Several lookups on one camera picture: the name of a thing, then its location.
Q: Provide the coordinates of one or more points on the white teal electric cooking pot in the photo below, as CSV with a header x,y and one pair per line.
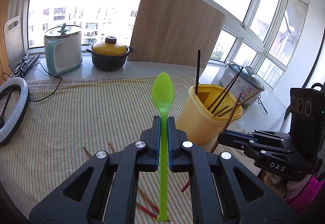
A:
x,y
66,51

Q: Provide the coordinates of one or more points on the light wooden board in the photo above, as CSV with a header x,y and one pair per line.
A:
x,y
175,23

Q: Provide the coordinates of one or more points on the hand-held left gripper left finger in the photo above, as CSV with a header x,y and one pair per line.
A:
x,y
157,142

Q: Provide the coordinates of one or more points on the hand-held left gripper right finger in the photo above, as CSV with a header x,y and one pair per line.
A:
x,y
170,142

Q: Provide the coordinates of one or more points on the beige lace cloth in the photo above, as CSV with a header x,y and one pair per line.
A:
x,y
274,180

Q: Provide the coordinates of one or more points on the brown wooden panel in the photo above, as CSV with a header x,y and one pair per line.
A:
x,y
6,3

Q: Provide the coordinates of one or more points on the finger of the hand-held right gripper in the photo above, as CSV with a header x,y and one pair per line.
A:
x,y
236,141
274,137

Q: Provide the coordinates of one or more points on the green plastic spoon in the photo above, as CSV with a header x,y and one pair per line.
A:
x,y
162,92

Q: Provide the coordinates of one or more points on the white cutting board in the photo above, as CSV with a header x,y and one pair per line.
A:
x,y
15,43

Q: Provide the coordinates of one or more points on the striped table cloth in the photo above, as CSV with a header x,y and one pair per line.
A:
x,y
88,112

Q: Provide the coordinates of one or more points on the white floral rice cooker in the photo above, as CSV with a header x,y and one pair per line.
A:
x,y
251,81

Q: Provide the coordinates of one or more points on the black casserole with yellow lid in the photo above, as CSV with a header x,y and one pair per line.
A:
x,y
109,60

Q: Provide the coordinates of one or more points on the yellow plastic container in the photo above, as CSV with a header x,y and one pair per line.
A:
x,y
193,122

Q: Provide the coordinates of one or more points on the pink cloth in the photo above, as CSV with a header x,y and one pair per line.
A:
x,y
312,193

